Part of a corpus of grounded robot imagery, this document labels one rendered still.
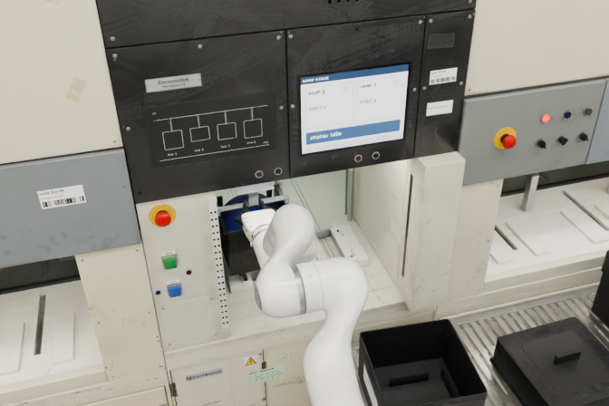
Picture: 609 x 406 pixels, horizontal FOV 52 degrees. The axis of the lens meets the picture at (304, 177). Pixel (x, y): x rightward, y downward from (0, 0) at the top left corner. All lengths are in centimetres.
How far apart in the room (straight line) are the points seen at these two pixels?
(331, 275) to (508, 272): 110
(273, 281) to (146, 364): 82
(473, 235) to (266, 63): 90
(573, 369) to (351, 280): 92
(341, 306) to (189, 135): 56
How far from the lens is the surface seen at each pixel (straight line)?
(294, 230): 129
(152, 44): 143
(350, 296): 125
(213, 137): 153
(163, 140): 152
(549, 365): 199
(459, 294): 216
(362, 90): 158
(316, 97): 155
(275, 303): 123
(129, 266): 172
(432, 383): 199
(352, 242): 223
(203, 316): 188
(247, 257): 201
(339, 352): 125
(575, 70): 191
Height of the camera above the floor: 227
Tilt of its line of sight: 32 degrees down
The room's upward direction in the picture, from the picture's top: 1 degrees counter-clockwise
